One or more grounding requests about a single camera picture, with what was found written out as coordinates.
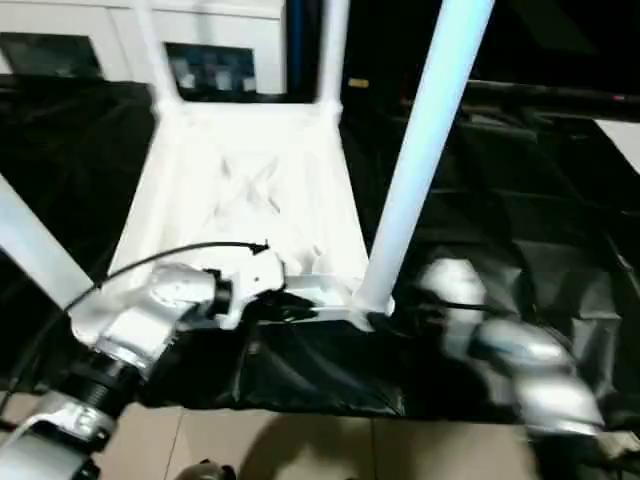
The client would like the white plastic table top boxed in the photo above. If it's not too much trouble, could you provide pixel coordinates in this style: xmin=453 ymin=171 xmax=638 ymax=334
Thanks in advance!
xmin=68 ymin=100 xmax=397 ymax=347

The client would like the white plastic table leg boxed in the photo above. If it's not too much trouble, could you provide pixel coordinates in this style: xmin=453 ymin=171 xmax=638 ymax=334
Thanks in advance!
xmin=352 ymin=0 xmax=496 ymax=319
xmin=314 ymin=0 xmax=351 ymax=111
xmin=132 ymin=0 xmax=185 ymax=109
xmin=0 ymin=172 xmax=99 ymax=313

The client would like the black work mat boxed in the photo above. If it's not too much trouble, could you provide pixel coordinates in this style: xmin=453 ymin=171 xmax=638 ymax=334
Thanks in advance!
xmin=0 ymin=75 xmax=640 ymax=421

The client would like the dark left robot foot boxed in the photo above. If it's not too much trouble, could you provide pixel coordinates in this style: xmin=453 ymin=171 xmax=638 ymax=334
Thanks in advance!
xmin=178 ymin=461 xmax=237 ymax=480

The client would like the white flat board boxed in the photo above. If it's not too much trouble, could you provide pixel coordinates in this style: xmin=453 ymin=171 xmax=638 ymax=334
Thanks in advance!
xmin=598 ymin=120 xmax=640 ymax=176

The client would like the white cabinet with glass doors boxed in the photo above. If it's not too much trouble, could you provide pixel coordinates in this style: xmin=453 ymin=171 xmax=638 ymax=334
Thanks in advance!
xmin=0 ymin=0 xmax=289 ymax=101

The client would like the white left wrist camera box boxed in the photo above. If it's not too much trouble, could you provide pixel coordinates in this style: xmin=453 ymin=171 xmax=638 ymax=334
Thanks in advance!
xmin=214 ymin=250 xmax=287 ymax=331

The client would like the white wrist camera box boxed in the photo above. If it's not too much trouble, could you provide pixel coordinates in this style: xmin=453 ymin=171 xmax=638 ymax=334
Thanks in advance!
xmin=214 ymin=250 xmax=287 ymax=331
xmin=414 ymin=257 xmax=487 ymax=357

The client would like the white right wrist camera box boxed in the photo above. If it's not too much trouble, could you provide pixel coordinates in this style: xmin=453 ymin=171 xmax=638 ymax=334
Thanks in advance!
xmin=414 ymin=257 xmax=487 ymax=357

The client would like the black rail bar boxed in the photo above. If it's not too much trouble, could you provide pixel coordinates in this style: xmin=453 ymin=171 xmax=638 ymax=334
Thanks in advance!
xmin=402 ymin=82 xmax=640 ymax=121

